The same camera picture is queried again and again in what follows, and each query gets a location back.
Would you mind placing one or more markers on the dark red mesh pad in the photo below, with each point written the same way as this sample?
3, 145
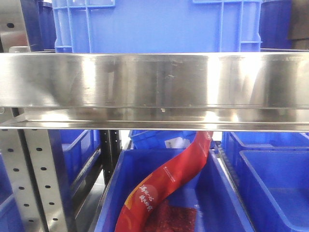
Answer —
168, 218

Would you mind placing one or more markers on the blue bin lower right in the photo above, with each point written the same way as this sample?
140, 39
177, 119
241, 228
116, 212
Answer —
271, 173

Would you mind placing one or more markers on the red printed plastic bag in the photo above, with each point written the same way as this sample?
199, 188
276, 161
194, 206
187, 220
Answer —
162, 182

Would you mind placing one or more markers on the blue bin lower left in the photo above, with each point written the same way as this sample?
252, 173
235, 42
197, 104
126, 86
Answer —
78, 146

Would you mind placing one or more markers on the large blue crate upper shelf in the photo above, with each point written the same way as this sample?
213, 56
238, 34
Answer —
157, 26

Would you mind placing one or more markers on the stainless steel shelf rail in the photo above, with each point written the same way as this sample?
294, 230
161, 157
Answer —
256, 91

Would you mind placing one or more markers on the perforated steel shelf upright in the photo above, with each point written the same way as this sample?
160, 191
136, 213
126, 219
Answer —
36, 168

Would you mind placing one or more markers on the blue bin rear centre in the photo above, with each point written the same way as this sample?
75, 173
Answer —
151, 139

